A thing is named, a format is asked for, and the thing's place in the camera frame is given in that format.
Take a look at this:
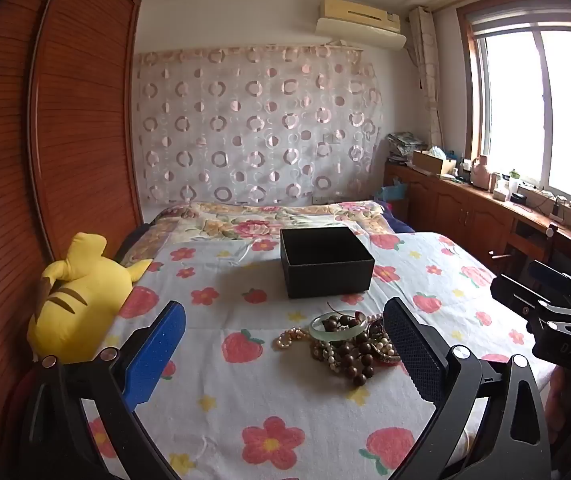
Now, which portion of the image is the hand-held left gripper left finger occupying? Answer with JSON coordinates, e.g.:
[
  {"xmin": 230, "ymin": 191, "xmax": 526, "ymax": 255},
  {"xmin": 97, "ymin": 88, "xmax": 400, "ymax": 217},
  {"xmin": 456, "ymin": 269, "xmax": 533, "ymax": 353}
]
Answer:
[{"xmin": 18, "ymin": 300, "xmax": 187, "ymax": 480}]

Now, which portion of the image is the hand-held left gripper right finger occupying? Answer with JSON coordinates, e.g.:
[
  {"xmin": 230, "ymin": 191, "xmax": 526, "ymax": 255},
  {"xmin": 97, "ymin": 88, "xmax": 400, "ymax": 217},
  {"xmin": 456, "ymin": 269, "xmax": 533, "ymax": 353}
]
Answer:
[{"xmin": 383, "ymin": 297, "xmax": 553, "ymax": 480}]

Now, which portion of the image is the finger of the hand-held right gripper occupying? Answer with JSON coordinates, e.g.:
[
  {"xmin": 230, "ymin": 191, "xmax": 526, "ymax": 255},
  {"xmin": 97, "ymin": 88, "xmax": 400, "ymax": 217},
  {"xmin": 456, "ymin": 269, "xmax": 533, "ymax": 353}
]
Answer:
[
  {"xmin": 490, "ymin": 273, "xmax": 571, "ymax": 320},
  {"xmin": 528, "ymin": 260, "xmax": 571, "ymax": 307}
]

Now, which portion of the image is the pile of beaded bracelets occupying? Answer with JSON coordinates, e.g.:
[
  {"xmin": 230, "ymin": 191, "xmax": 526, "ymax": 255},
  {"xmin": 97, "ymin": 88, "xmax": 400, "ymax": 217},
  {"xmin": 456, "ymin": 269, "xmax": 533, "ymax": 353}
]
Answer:
[{"xmin": 323, "ymin": 302, "xmax": 382, "ymax": 389}]

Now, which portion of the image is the pale green jade bangle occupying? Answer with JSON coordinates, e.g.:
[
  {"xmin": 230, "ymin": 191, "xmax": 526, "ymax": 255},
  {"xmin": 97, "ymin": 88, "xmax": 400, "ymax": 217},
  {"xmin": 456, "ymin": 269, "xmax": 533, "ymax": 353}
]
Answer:
[{"xmin": 309, "ymin": 311, "xmax": 369, "ymax": 343}]

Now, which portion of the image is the white bead bracelet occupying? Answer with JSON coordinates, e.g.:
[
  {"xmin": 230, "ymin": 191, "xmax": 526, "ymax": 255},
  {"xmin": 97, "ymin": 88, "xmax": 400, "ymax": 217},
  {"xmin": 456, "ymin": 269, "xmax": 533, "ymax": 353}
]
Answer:
[{"xmin": 310, "ymin": 342, "xmax": 347, "ymax": 374}]

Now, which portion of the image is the black box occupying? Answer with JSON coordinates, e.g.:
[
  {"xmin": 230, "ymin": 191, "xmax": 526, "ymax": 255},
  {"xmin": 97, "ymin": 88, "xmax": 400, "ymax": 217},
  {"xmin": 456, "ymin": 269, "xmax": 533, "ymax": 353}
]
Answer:
[{"xmin": 280, "ymin": 226, "xmax": 376, "ymax": 300}]

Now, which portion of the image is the pearl necklace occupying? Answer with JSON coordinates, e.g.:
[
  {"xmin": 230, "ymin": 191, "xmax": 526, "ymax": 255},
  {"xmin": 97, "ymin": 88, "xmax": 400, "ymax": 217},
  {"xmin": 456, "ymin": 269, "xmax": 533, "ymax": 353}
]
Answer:
[{"xmin": 272, "ymin": 327, "xmax": 316, "ymax": 352}]

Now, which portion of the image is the wooden chair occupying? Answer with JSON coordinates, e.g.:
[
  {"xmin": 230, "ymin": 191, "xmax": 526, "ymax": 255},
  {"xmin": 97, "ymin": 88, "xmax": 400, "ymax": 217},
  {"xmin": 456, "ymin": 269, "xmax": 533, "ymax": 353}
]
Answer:
[{"xmin": 488, "ymin": 222, "xmax": 566, "ymax": 281}]

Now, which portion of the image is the yellow plush toy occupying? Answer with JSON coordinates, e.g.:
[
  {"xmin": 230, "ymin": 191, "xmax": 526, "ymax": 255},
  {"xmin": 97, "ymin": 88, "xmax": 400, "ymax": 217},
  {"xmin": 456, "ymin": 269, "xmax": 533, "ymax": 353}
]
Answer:
[{"xmin": 26, "ymin": 232, "xmax": 154, "ymax": 362}]

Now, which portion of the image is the wooden cabinet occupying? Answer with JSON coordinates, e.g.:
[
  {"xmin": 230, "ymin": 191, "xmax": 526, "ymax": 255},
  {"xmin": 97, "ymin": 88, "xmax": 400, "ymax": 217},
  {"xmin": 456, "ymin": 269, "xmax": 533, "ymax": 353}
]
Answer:
[{"xmin": 383, "ymin": 160, "xmax": 571, "ymax": 283}]

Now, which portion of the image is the strawberry print bedsheet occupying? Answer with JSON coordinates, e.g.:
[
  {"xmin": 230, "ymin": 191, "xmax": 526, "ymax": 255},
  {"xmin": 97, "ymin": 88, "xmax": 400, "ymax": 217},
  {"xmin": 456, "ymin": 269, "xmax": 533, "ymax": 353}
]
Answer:
[{"xmin": 80, "ymin": 232, "xmax": 556, "ymax": 480}]

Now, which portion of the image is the pink jug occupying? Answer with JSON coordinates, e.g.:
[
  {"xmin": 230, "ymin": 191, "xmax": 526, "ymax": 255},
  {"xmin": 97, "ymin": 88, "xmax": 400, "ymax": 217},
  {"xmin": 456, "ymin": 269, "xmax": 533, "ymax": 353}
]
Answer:
[{"xmin": 470, "ymin": 155, "xmax": 492, "ymax": 189}]

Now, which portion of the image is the dark blue blanket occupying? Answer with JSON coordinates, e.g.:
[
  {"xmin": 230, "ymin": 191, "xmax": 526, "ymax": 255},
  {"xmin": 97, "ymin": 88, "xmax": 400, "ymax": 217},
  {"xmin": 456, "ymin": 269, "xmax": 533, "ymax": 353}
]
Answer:
[{"xmin": 383, "ymin": 210, "xmax": 417, "ymax": 235}]

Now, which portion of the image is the cardboard box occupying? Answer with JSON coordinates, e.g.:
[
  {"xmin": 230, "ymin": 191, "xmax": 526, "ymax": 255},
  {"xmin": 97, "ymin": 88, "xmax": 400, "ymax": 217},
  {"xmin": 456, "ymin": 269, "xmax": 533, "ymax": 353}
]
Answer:
[{"xmin": 412, "ymin": 150, "xmax": 459, "ymax": 176}]

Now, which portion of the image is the blue bag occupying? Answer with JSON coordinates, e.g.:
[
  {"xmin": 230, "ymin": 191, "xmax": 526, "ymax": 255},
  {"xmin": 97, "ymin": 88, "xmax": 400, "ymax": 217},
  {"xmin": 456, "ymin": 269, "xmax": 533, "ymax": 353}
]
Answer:
[{"xmin": 373, "ymin": 182, "xmax": 409, "ymax": 207}]

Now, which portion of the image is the floral quilt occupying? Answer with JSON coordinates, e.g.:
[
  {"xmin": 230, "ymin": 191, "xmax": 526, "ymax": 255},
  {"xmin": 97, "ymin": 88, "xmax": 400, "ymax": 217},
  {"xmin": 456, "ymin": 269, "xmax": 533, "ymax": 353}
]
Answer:
[{"xmin": 152, "ymin": 200, "xmax": 397, "ymax": 252}]

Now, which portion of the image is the stack of patterned magazines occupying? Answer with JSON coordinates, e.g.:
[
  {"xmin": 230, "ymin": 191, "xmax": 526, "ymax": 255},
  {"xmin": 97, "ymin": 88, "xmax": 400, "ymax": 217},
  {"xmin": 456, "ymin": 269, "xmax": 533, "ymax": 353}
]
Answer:
[{"xmin": 387, "ymin": 132, "xmax": 424, "ymax": 162}]

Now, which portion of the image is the patterned window curtain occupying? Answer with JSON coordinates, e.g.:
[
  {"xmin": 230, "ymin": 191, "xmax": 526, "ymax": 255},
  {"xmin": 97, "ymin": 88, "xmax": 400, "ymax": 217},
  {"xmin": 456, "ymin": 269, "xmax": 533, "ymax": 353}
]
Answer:
[{"xmin": 409, "ymin": 6, "xmax": 446, "ymax": 149}]

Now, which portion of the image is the circle print sheer curtain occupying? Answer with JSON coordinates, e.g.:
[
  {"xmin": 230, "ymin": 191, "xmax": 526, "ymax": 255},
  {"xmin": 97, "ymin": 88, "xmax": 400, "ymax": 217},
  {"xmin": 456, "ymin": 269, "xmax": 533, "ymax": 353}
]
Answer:
[{"xmin": 132, "ymin": 45, "xmax": 384, "ymax": 206}]

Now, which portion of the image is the wooden frame window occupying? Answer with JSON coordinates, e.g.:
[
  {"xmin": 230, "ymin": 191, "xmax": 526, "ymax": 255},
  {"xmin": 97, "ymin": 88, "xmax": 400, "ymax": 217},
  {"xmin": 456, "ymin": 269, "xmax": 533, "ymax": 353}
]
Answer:
[{"xmin": 458, "ymin": 0, "xmax": 571, "ymax": 213}]

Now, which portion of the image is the wall air conditioner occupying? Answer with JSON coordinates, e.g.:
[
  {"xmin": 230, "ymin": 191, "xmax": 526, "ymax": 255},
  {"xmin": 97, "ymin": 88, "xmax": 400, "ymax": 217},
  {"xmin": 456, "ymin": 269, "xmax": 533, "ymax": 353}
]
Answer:
[{"xmin": 315, "ymin": 0, "xmax": 409, "ymax": 51}]

